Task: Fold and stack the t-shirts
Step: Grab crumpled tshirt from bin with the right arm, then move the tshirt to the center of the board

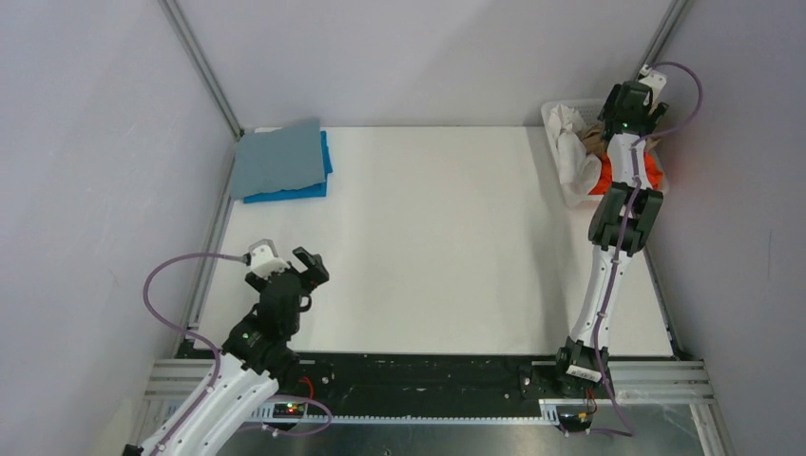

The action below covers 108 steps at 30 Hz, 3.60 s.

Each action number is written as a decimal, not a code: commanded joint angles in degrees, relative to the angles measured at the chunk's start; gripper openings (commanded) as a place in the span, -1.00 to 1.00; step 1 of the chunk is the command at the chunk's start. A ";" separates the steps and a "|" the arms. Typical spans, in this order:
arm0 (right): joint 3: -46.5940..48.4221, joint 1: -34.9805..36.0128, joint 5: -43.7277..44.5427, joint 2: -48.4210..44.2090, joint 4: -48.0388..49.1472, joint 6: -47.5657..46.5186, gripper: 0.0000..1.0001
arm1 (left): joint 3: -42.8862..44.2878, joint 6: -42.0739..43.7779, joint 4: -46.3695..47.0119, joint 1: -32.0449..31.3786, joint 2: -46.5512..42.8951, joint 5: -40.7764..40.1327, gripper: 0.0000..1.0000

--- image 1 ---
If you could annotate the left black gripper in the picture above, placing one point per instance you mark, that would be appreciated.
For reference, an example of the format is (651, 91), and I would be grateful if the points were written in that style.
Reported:
(314, 275)

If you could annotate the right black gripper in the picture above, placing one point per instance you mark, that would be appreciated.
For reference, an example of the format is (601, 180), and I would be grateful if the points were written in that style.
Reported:
(650, 123)

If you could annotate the beige t-shirt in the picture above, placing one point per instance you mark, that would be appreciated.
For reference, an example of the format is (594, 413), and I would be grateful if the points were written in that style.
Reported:
(593, 142)

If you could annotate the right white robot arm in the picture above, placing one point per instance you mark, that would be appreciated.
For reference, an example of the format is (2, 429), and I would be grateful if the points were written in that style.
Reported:
(618, 230)

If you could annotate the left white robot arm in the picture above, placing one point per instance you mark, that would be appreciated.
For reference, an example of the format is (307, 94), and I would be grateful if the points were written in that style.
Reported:
(253, 362)

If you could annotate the white plastic laundry basket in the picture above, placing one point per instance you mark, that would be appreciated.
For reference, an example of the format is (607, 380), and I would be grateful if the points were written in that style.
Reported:
(579, 113)

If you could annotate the orange crumpled t-shirt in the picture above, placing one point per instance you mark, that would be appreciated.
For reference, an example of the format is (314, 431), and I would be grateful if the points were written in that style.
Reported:
(652, 167)

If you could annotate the folded blue t-shirt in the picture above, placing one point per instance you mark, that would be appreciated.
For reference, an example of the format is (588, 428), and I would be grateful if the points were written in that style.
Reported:
(296, 182)

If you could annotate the white crumpled t-shirt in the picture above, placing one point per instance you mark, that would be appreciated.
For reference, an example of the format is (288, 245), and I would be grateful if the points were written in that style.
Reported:
(574, 157)

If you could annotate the folded grey t-shirt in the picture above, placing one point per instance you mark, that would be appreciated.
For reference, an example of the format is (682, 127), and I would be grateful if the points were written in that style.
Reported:
(277, 158)

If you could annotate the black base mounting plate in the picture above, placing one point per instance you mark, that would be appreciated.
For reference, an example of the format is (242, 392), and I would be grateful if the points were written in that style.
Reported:
(440, 386)

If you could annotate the left controller board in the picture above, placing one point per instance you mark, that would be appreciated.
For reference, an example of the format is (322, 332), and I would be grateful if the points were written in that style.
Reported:
(289, 411)

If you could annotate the controller board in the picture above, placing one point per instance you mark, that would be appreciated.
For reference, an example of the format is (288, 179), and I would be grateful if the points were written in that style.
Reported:
(289, 411)
(575, 423)

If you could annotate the right controller board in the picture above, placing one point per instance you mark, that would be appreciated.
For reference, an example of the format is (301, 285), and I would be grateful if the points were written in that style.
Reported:
(575, 423)

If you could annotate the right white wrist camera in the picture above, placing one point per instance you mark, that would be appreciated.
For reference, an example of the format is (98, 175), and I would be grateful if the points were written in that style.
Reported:
(654, 79)

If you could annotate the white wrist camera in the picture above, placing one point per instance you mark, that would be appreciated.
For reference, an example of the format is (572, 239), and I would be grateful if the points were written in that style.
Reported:
(263, 259)
(654, 79)

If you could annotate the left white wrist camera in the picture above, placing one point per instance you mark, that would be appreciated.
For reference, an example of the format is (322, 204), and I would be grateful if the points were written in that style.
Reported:
(263, 259)

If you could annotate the right corner aluminium post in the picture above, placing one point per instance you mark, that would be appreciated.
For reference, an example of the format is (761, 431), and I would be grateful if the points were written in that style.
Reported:
(665, 31)

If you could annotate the corner aluminium post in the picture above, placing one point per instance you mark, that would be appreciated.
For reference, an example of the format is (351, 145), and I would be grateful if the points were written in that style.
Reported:
(665, 31)
(174, 14)

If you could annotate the aluminium frame rail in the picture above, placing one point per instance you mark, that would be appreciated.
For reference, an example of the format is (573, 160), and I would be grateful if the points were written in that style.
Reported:
(655, 406)

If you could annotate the left corner aluminium post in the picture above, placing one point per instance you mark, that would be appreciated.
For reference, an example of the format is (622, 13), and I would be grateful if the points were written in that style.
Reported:
(174, 14)

